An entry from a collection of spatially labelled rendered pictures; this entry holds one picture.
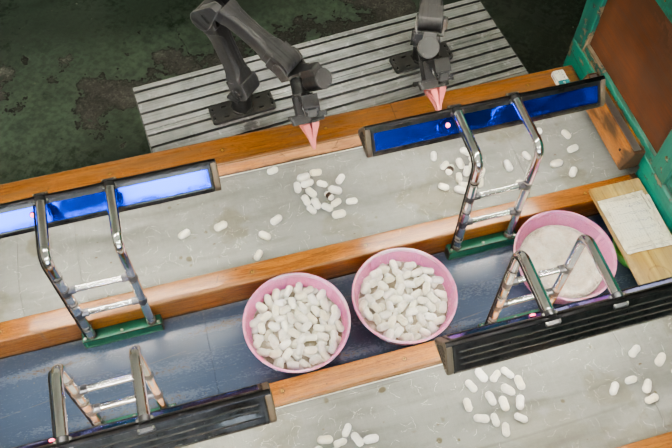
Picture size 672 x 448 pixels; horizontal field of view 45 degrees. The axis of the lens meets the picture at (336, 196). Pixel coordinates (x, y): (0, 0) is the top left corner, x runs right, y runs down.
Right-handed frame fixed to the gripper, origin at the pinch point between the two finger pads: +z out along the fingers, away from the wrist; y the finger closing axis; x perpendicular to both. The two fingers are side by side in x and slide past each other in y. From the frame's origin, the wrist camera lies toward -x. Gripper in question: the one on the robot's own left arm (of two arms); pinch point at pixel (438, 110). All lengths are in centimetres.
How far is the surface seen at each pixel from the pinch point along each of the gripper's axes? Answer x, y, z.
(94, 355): -11, -103, 42
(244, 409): -67, -69, 44
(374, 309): -22, -32, 44
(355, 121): 13.0, -21.1, -1.1
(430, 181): -0.5, -6.1, 18.8
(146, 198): -30, -80, 4
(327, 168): 7.0, -32.7, 9.9
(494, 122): -30.3, 3.9, 3.5
